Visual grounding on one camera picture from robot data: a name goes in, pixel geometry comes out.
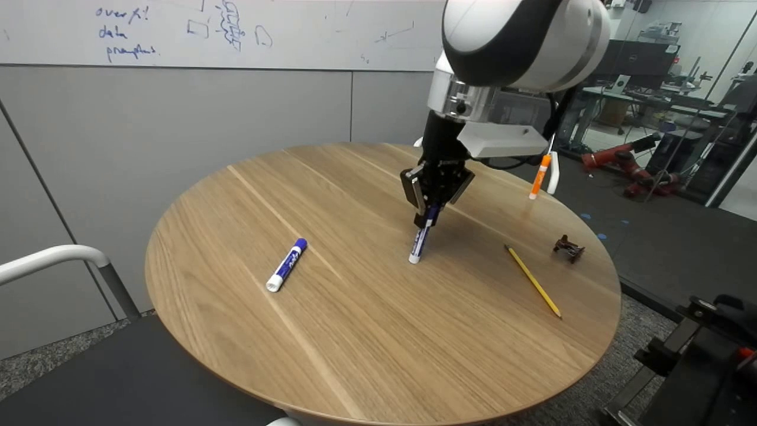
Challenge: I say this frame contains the black binder clip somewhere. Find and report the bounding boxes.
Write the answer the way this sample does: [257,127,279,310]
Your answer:
[551,231,587,264]

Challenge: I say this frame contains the black chair white armrest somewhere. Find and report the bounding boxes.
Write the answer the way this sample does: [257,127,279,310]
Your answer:
[0,242,302,426]

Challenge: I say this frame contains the black background cabinet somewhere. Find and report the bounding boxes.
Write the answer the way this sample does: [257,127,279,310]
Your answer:
[599,38,680,89]

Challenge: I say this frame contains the black mesh chair white arms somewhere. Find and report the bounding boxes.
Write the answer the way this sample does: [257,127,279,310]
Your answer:
[412,87,562,197]

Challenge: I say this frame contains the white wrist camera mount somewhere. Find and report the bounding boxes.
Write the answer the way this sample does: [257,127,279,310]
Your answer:
[453,118,551,160]

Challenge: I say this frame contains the background desk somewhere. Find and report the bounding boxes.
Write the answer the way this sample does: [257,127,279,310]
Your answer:
[578,79,730,153]

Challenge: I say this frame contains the black equipment frame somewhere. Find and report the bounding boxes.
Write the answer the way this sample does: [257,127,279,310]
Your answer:
[600,294,757,426]

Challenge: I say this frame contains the blue white marker with label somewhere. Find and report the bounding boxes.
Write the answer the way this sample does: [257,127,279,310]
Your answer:
[264,236,310,295]

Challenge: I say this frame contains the red machine on floor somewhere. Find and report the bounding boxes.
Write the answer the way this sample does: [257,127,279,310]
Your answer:
[579,131,689,200]

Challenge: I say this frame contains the orange white marker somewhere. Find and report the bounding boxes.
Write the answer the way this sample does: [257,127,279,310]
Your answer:
[527,152,553,200]

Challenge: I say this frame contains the wall whiteboard with blue writing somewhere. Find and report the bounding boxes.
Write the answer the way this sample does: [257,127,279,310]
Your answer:
[0,0,449,76]

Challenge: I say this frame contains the yellow pencil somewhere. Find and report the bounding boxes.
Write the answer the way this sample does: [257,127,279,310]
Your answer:
[502,242,565,322]

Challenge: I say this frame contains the blue white whiteboard marker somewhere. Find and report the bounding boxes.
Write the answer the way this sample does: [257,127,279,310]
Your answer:
[406,210,437,266]

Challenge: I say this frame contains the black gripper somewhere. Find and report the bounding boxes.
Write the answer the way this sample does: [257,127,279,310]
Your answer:
[398,108,478,229]

